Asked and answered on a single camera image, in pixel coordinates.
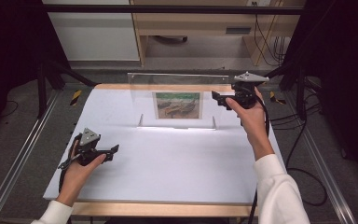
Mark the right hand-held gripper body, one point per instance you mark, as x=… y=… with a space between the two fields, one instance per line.
x=247 y=91

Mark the wooden table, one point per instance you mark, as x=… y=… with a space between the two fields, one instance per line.
x=167 y=210

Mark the white foam board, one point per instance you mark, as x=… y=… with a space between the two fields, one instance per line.
x=155 y=165

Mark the person's left hand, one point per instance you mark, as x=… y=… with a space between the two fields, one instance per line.
x=76 y=180

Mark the black metal stand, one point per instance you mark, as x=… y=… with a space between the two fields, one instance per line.
x=42 y=90
x=300 y=93

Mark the printed photo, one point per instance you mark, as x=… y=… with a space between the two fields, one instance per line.
x=177 y=105

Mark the clear acrylic photo frame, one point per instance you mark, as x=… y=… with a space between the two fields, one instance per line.
x=143 y=93

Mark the grey desk label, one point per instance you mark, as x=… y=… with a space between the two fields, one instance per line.
x=238 y=30

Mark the aluminium floor rail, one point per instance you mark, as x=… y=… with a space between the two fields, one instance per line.
x=18 y=161
x=323 y=165

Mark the yellow black tape strip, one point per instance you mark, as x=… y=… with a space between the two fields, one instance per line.
x=274 y=97
x=75 y=97

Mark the person's right hand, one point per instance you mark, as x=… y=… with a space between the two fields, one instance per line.
x=256 y=127

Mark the light wooden desk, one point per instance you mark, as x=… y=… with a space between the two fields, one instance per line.
x=199 y=23

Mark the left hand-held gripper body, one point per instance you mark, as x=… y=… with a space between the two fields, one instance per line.
x=87 y=146

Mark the white cabinet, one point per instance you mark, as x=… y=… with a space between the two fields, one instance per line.
x=96 y=37

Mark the black horizontal frame bar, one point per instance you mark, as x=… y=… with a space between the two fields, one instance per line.
x=167 y=9

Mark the black curtain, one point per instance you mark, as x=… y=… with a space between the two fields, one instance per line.
x=12 y=46
x=345 y=62

